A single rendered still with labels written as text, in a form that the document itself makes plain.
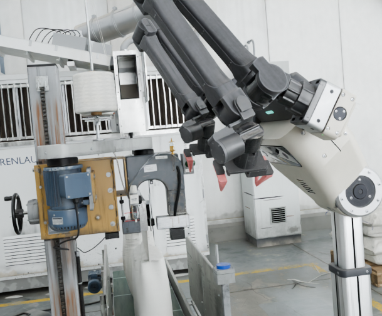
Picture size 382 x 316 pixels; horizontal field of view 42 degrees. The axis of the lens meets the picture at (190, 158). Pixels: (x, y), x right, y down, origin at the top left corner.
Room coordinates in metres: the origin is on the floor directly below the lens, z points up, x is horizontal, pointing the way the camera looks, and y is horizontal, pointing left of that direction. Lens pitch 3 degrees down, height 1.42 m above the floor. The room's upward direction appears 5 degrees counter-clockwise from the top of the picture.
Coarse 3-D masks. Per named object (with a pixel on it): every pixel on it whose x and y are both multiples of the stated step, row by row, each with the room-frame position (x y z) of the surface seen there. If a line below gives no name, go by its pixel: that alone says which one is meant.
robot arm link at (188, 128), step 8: (200, 104) 1.72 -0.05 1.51; (200, 112) 1.71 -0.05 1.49; (208, 112) 1.73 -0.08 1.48; (192, 120) 1.70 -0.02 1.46; (184, 128) 1.67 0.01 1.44; (192, 128) 1.67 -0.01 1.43; (200, 128) 1.68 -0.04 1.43; (184, 136) 1.68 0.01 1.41; (192, 136) 1.66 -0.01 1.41; (200, 136) 1.69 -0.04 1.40
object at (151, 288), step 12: (144, 240) 2.46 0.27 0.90; (132, 252) 2.65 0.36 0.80; (144, 252) 2.49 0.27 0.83; (156, 252) 2.51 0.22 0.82; (132, 264) 2.50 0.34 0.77; (144, 264) 2.35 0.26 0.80; (156, 264) 2.36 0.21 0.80; (132, 276) 2.50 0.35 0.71; (144, 276) 2.34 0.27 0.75; (156, 276) 2.35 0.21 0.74; (144, 288) 2.34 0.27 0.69; (156, 288) 2.34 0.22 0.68; (168, 288) 2.37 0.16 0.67; (144, 300) 2.34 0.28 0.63; (156, 300) 2.34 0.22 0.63; (168, 300) 2.37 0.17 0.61; (144, 312) 2.34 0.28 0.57; (156, 312) 2.33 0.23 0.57; (168, 312) 2.36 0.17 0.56
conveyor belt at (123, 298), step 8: (120, 272) 3.79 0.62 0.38; (120, 280) 3.57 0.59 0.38; (120, 288) 3.37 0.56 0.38; (128, 288) 3.36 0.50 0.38; (120, 296) 3.21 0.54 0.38; (128, 296) 3.20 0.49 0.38; (120, 304) 3.05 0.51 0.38; (128, 304) 3.04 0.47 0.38; (176, 304) 2.97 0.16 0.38; (120, 312) 2.91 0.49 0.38; (128, 312) 2.90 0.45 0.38; (176, 312) 2.83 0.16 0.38
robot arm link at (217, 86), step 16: (144, 0) 1.21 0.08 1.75; (160, 0) 1.19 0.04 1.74; (160, 16) 1.19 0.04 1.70; (176, 16) 1.19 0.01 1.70; (176, 32) 1.18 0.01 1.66; (192, 32) 1.19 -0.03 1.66; (176, 48) 1.19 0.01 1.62; (192, 48) 1.17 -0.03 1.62; (192, 64) 1.17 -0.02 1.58; (208, 64) 1.17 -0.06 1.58; (208, 80) 1.15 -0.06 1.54; (224, 80) 1.16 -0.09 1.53; (208, 96) 1.18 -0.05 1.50; (224, 96) 1.13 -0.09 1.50; (224, 112) 1.16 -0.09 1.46
